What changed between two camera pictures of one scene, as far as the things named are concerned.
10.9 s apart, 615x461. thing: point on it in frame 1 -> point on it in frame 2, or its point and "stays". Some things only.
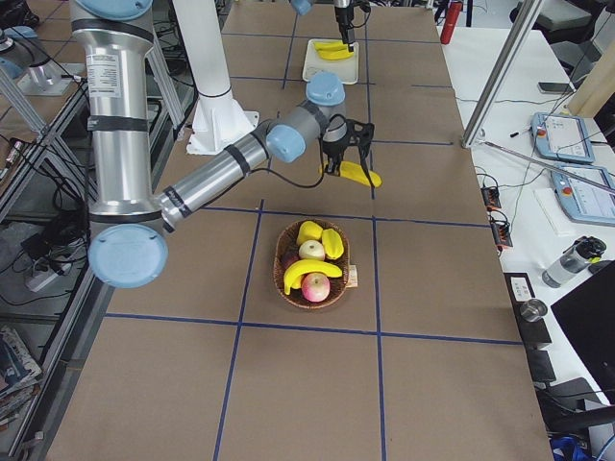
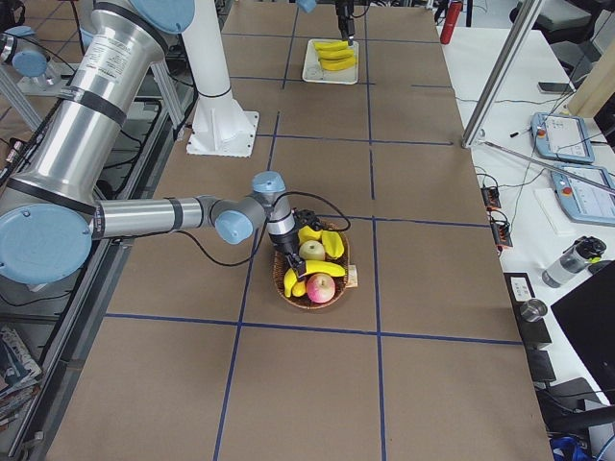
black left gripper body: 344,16 stays
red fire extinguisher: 450,22 stays
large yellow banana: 355,172 -> 332,64
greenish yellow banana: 331,45 stays
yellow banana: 336,55 stays
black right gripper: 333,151 -> 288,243
